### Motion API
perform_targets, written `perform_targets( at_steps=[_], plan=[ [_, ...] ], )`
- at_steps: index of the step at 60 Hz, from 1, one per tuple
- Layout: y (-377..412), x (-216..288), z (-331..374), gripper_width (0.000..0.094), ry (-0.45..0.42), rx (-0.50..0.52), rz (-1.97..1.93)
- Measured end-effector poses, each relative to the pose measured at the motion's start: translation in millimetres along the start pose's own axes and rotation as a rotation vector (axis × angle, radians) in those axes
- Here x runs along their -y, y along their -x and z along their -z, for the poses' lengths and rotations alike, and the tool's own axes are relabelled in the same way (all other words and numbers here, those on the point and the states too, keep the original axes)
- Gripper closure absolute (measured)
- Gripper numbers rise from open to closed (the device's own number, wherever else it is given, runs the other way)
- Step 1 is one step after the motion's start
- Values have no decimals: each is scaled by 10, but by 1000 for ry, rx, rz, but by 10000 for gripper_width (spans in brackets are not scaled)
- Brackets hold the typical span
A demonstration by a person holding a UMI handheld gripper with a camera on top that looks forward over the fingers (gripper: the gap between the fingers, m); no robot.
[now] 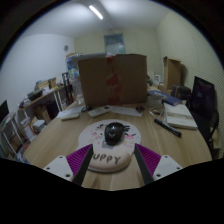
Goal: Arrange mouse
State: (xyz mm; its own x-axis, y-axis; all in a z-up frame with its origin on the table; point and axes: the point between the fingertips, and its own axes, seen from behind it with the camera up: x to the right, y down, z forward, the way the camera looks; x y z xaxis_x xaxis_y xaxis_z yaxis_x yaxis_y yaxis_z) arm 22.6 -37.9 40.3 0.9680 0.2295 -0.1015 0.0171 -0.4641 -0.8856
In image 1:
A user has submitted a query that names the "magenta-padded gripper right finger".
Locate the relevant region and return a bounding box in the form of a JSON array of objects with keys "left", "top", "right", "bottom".
[{"left": 133, "top": 143, "right": 184, "bottom": 185}]

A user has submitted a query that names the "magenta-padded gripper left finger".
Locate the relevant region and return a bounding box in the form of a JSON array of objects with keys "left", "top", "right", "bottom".
[{"left": 43, "top": 143, "right": 95, "bottom": 187}]

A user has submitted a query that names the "black computer mouse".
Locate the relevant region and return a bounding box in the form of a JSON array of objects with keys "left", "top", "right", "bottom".
[{"left": 103, "top": 121, "right": 127, "bottom": 147}]

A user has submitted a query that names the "beige printed mouse pad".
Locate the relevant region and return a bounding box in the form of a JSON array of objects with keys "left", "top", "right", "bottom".
[{"left": 77, "top": 119, "right": 142, "bottom": 174}]

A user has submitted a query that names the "black marker pen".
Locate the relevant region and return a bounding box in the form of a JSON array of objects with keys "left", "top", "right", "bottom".
[{"left": 153, "top": 118, "right": 183, "bottom": 138}]

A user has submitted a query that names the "thick white book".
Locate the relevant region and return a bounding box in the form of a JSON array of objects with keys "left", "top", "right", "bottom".
[{"left": 163, "top": 102, "right": 199, "bottom": 130}]

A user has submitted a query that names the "flat white remote control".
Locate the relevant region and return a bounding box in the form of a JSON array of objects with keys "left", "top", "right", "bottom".
[{"left": 60, "top": 112, "right": 81, "bottom": 121}]

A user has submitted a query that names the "cluttered white shelf unit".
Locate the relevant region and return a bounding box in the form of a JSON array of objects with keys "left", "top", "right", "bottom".
[{"left": 0, "top": 77, "right": 73, "bottom": 161}]

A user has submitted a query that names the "white paper sheet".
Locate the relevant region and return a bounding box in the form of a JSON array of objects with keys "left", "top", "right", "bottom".
[
  {"left": 111, "top": 105, "right": 144, "bottom": 118},
  {"left": 55, "top": 106, "right": 84, "bottom": 119}
]

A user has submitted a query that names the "clear plastic container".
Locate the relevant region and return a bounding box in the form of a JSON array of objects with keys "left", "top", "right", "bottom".
[{"left": 146, "top": 96, "right": 164, "bottom": 109}]

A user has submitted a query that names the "blue book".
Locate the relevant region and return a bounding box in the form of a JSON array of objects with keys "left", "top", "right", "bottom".
[{"left": 147, "top": 89, "right": 184, "bottom": 107}]

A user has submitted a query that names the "black office chair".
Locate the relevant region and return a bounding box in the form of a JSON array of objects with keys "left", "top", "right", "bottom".
[{"left": 188, "top": 75, "right": 220, "bottom": 151}]

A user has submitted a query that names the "tall open cardboard box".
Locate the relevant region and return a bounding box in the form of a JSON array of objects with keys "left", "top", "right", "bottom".
[{"left": 162, "top": 55, "right": 183, "bottom": 90}]

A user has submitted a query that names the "large brown cardboard box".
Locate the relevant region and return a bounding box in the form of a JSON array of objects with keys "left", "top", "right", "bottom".
[{"left": 77, "top": 53, "right": 149, "bottom": 108}]

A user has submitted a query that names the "ceiling tube light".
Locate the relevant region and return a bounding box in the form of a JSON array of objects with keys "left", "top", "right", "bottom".
[{"left": 88, "top": 4, "right": 104, "bottom": 20}]

